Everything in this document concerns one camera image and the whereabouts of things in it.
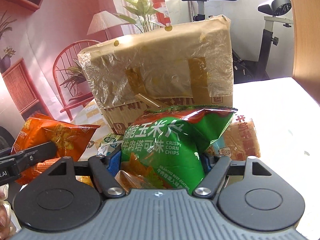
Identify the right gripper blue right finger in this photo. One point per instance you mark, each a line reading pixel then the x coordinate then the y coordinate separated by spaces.
pixel 215 168

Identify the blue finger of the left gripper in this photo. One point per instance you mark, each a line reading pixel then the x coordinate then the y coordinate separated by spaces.
pixel 36 154

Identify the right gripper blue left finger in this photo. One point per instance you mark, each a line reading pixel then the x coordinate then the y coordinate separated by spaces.
pixel 104 168

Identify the orange snack bag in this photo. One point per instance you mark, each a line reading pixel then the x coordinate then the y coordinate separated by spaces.
pixel 55 139

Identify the green corn chips bag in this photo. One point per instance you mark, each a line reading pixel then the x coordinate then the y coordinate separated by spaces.
pixel 164 146

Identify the person's left hand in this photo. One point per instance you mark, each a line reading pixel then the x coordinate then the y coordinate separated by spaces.
pixel 7 228

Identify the green white small packet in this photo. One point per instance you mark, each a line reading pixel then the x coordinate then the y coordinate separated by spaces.
pixel 109 143

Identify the orange toast bread package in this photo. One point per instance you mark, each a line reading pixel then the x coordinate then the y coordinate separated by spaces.
pixel 238 141

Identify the black exercise bike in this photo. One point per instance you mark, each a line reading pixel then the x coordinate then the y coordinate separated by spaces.
pixel 261 34

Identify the plastic lined cardboard box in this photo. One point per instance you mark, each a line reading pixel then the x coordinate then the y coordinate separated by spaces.
pixel 184 64

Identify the printed room backdrop cloth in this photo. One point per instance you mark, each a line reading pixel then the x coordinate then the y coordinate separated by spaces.
pixel 40 41

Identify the wooden board panel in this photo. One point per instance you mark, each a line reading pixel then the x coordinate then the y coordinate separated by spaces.
pixel 306 57

